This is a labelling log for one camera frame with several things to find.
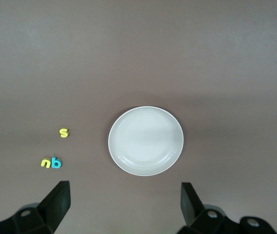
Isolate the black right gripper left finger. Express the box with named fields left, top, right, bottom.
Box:
left=0, top=180, right=70, bottom=234

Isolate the brown table cover sheet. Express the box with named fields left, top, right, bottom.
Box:
left=0, top=0, right=277, bottom=234

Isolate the teal foam letter q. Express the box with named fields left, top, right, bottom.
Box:
left=51, top=156, right=62, bottom=169

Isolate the yellow foam letter u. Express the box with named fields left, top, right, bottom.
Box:
left=40, top=158, right=52, bottom=169

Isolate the beige round plate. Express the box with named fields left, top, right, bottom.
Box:
left=108, top=105, right=185, bottom=176

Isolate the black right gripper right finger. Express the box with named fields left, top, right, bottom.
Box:
left=176, top=182, right=277, bottom=234

